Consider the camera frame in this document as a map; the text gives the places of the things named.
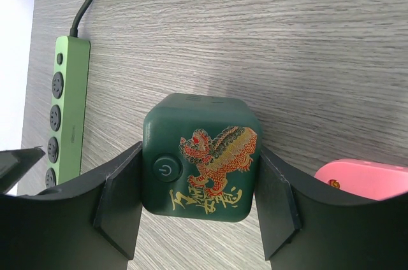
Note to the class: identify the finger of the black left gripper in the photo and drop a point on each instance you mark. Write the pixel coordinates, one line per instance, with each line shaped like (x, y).
(15, 164)

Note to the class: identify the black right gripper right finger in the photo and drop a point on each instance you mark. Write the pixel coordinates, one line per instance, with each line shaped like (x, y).
(308, 224)

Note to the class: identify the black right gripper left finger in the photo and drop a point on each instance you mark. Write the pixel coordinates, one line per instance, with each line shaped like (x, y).
(89, 222)

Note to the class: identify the green power strip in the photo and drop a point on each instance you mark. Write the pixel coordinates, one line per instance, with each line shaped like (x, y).
(67, 113)

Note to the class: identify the pink plug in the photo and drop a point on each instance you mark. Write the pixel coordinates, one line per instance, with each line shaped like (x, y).
(371, 180)

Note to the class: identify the dark green cube adapter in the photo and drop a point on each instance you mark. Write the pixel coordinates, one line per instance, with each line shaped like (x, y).
(200, 157)

